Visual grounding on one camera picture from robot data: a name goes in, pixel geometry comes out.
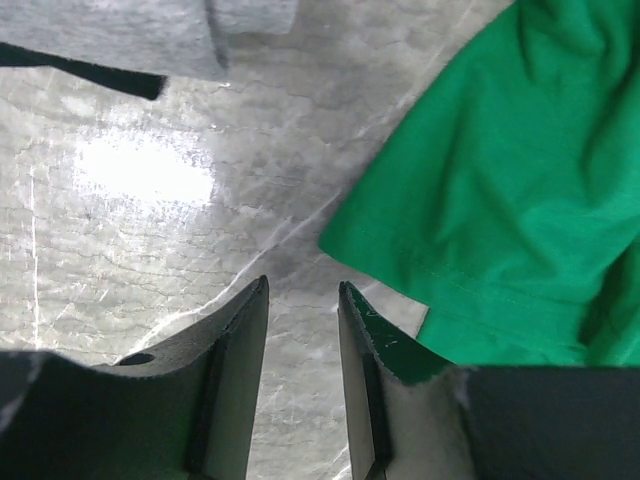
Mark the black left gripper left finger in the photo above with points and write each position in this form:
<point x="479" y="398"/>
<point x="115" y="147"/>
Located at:
<point x="183" y="408"/>

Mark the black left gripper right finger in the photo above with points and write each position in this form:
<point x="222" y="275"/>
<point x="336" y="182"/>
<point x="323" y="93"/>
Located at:
<point x="413" y="415"/>

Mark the green t shirt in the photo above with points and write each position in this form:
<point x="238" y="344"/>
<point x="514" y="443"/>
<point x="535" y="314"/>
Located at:
<point x="507" y="200"/>

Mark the folded grey t shirt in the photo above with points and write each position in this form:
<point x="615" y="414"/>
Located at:
<point x="187" y="38"/>

